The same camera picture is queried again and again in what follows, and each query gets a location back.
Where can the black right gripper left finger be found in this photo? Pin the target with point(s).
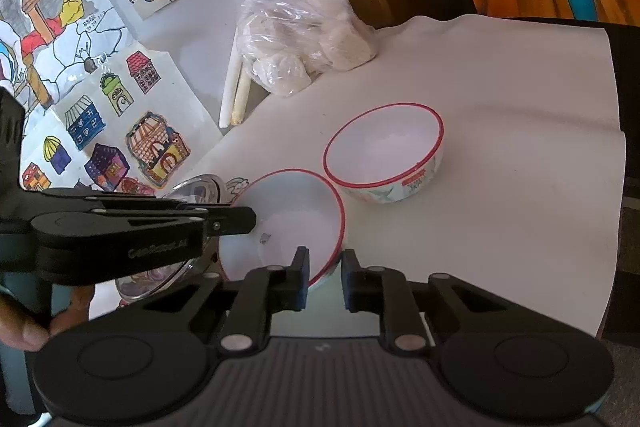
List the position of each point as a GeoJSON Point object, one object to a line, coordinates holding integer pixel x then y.
{"type": "Point", "coordinates": [251, 303]}

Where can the small steel bowl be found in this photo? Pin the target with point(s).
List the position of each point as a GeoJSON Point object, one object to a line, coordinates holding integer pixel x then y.
{"type": "Point", "coordinates": [133, 288]}

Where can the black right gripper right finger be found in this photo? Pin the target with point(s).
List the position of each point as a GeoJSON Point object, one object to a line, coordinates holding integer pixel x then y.
{"type": "Point", "coordinates": [397, 302]}

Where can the colourful houses drawing paper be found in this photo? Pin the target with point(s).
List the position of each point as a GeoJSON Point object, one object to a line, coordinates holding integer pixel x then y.
{"type": "Point", "coordinates": [133, 126]}

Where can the person's left hand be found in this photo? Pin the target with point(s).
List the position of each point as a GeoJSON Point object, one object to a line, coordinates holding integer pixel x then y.
{"type": "Point", "coordinates": [20, 331]}

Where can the white bowl red rim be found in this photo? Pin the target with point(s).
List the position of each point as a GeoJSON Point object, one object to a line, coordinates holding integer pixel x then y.
{"type": "Point", "coordinates": [386, 154]}
{"type": "Point", "coordinates": [294, 207]}

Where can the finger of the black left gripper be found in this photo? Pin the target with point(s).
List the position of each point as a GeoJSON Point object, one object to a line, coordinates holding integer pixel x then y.
{"type": "Point", "coordinates": [220, 219]}

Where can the beige rolled stick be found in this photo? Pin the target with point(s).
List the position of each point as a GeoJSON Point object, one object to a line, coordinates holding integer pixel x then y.
{"type": "Point", "coordinates": [242, 94]}

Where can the plastic bag of white buns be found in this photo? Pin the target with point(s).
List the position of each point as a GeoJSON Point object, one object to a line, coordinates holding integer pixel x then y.
{"type": "Point", "coordinates": [287, 44]}

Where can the duck comic drawing paper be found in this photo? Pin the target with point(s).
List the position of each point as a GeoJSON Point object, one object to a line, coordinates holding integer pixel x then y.
{"type": "Point", "coordinates": [47, 46]}

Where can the white printed table cloth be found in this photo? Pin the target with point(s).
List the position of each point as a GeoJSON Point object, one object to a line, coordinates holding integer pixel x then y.
{"type": "Point", "coordinates": [527, 200]}

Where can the white rolled stick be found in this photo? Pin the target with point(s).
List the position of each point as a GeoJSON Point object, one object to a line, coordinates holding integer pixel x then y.
{"type": "Point", "coordinates": [230, 84]}

